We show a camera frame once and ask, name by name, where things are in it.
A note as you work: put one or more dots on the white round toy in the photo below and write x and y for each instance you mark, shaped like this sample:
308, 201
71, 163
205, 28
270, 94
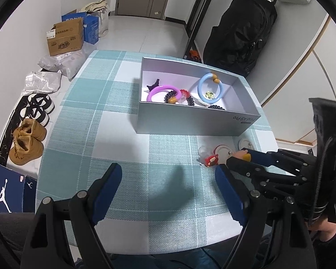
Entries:
212, 159

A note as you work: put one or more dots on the clear plastic bag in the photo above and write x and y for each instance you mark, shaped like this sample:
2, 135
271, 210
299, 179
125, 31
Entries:
42, 81

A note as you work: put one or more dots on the teal checked tablecloth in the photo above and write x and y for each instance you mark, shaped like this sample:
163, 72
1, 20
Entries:
100, 134

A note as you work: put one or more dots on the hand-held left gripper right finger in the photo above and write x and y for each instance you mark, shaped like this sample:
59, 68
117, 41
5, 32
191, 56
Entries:
229, 193

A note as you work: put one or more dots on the white round disc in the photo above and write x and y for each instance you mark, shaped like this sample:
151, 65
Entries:
245, 144

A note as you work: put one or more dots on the white plastic bags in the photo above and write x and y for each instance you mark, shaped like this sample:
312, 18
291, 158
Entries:
70, 64

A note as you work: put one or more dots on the black white sneaker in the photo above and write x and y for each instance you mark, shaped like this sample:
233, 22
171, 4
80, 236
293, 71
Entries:
40, 102
33, 115

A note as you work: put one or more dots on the yellow green brooch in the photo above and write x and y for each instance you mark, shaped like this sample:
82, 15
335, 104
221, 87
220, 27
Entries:
210, 95

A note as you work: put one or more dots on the red hair accessory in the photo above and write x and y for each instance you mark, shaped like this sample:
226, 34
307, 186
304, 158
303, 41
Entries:
184, 93

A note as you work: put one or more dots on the silver cardboard box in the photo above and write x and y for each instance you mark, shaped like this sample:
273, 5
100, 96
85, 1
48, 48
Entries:
190, 120

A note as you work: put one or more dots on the person's right hand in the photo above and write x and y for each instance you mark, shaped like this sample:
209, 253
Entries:
329, 227

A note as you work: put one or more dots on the orange black object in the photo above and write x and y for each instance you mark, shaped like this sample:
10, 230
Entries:
194, 53

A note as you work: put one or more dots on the brown cardboard box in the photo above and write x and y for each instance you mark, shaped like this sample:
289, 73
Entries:
67, 39

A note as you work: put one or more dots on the blue shoe box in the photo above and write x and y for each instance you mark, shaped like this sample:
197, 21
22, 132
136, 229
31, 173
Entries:
5, 185

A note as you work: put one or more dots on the tan suede boot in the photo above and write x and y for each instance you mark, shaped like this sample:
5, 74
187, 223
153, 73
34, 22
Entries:
33, 130
25, 151

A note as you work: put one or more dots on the blue carton box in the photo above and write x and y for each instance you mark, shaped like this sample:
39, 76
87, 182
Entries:
91, 29
70, 16

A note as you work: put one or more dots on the clear plastic piece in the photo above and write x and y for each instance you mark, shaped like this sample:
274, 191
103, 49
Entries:
203, 151

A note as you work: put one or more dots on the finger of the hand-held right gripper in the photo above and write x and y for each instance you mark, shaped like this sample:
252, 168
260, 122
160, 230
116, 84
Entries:
259, 157
257, 173

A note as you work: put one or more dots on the black coat rack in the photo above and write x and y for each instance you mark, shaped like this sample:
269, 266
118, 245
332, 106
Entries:
194, 28

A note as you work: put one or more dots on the beige canvas bag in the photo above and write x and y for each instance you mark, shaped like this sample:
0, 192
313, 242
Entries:
102, 19

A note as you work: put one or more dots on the black backpack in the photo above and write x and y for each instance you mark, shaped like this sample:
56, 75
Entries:
240, 39

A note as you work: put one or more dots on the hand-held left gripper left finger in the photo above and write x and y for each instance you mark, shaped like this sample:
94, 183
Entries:
109, 193

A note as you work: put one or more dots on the white cabinet with gold trim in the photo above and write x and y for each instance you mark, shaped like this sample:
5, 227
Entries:
296, 89

